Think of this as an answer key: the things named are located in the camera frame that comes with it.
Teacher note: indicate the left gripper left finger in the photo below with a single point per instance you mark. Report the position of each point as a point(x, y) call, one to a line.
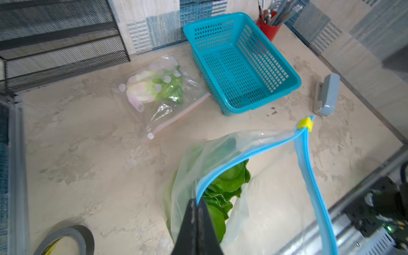
point(186, 243)

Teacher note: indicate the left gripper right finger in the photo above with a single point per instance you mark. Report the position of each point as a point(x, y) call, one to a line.
point(207, 241)

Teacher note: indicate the blue-zip clear bag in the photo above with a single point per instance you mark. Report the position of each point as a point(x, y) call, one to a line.
point(247, 193)

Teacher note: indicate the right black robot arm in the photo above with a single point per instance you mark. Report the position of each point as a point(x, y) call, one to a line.
point(383, 209)

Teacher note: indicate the left chinese cabbage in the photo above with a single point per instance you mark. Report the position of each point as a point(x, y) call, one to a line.
point(220, 192)

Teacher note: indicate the pink-zip dotted bag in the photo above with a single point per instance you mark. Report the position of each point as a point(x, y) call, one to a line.
point(155, 116)

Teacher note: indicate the cabbage in dotted bag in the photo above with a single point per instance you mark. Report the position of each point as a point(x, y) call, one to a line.
point(163, 84)

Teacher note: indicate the grey tape roll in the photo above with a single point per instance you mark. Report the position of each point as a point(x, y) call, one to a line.
point(76, 234)

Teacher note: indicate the teal plastic basket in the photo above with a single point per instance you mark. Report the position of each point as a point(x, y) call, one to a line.
point(242, 67)

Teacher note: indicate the red pen cup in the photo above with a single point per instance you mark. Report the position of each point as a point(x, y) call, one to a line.
point(269, 30)

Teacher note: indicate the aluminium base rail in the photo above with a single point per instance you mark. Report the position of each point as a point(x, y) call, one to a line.
point(346, 240)

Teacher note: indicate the black wire shelf rack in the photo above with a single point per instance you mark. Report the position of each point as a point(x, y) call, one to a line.
point(43, 42)

